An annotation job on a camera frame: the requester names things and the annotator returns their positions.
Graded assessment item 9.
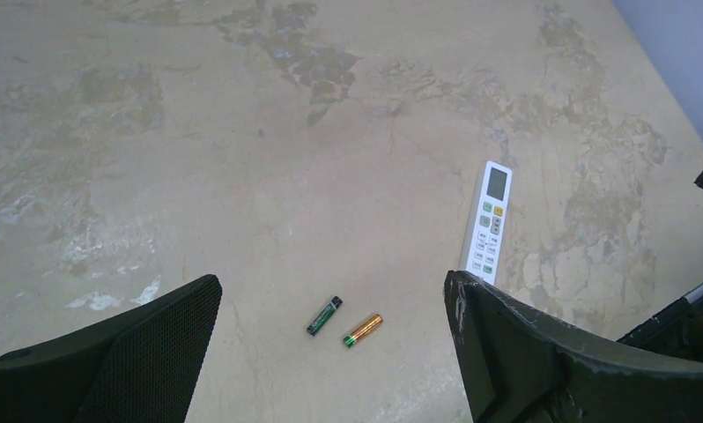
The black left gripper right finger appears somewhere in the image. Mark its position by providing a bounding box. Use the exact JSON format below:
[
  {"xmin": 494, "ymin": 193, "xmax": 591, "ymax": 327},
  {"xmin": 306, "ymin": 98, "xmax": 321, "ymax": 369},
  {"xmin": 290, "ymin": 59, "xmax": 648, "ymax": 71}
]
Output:
[{"xmin": 443, "ymin": 271, "xmax": 703, "ymax": 422}]

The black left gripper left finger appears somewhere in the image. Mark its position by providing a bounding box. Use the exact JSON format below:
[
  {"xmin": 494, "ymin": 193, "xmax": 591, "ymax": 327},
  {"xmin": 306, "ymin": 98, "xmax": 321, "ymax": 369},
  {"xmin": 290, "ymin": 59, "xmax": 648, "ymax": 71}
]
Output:
[{"xmin": 0, "ymin": 274, "xmax": 222, "ymax": 422}]

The white remote control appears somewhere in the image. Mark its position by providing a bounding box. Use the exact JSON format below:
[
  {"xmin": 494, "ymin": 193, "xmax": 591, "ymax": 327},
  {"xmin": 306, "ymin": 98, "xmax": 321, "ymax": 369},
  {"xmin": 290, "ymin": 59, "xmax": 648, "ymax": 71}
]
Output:
[{"xmin": 459, "ymin": 160, "xmax": 513, "ymax": 286}]

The gold green AAA battery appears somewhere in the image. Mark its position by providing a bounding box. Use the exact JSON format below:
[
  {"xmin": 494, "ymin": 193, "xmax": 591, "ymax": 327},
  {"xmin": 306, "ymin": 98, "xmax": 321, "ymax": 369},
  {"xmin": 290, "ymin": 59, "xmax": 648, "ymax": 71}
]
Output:
[{"xmin": 343, "ymin": 314, "xmax": 383, "ymax": 348}]

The green black AAA battery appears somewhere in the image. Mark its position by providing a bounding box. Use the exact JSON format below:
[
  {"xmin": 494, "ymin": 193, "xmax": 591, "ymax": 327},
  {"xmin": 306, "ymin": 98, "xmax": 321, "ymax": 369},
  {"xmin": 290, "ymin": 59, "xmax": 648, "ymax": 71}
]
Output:
[{"xmin": 307, "ymin": 296, "xmax": 343, "ymax": 337}]

